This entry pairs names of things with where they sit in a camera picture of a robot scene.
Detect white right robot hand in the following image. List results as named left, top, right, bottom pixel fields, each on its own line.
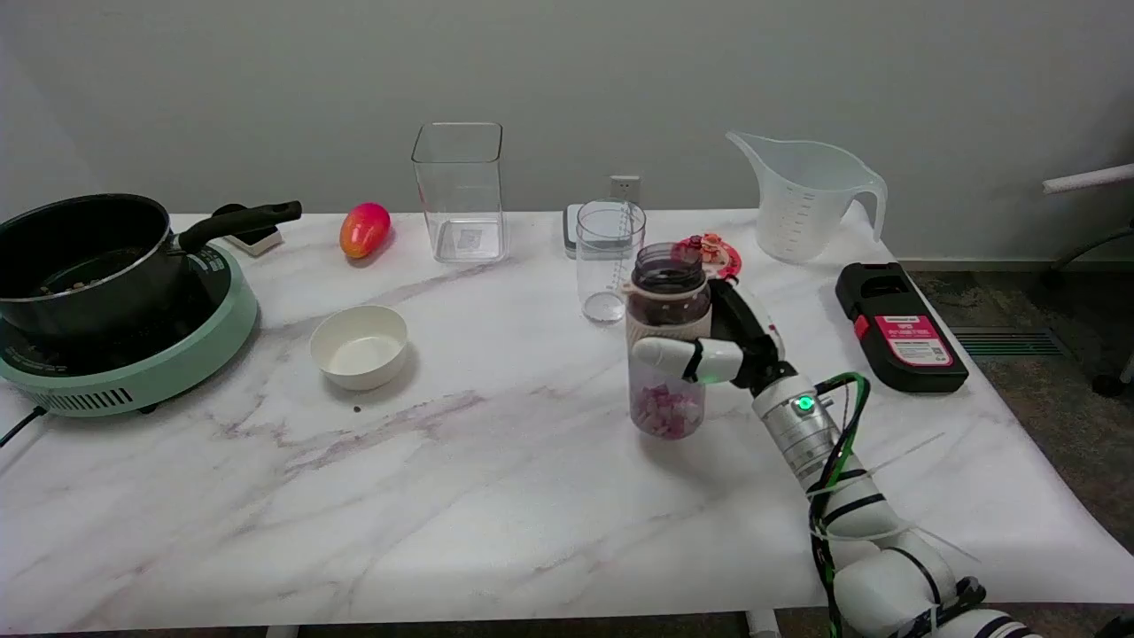
left=631, top=278, right=791, bottom=396

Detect clear plastic bottle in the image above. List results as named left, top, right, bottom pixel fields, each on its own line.
left=623, top=242, right=715, bottom=441

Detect pink white candy pieces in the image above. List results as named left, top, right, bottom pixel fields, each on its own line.
left=632, top=383, right=703, bottom=440

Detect large translucent measuring jug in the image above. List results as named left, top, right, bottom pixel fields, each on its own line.
left=726, top=131, right=889, bottom=265

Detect tall clear measuring cup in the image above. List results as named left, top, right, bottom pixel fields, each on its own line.
left=576, top=200, right=647, bottom=324

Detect pink coaster with toy figure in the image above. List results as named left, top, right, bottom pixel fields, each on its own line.
left=675, top=233, right=742, bottom=283

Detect black box with red label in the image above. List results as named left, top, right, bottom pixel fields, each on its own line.
left=835, top=261, right=970, bottom=394

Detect small grey white scale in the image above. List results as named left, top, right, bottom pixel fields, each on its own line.
left=564, top=204, right=635, bottom=260

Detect floor vent grille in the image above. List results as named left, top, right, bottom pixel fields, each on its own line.
left=950, top=326, right=1068, bottom=358

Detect clear square storage container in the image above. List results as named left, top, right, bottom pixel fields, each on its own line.
left=411, top=122, right=510, bottom=264

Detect black chair base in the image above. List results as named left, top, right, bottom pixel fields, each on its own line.
left=1041, top=220, right=1134, bottom=397

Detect white rod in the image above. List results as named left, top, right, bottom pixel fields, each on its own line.
left=1043, top=164, right=1134, bottom=195

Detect white bowl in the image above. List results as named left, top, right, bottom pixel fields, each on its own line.
left=309, top=305, right=409, bottom=392

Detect pink orange mango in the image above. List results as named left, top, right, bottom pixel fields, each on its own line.
left=339, top=202, right=392, bottom=260

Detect white black power adapter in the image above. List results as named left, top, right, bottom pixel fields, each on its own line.
left=213, top=204, right=284, bottom=258

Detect green induction cooker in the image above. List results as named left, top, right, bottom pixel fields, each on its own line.
left=0, top=241, right=260, bottom=418

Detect black saucepan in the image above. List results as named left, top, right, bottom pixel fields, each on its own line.
left=0, top=193, right=303, bottom=343

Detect black power cable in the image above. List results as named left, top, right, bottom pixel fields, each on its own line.
left=0, top=406, right=45, bottom=448

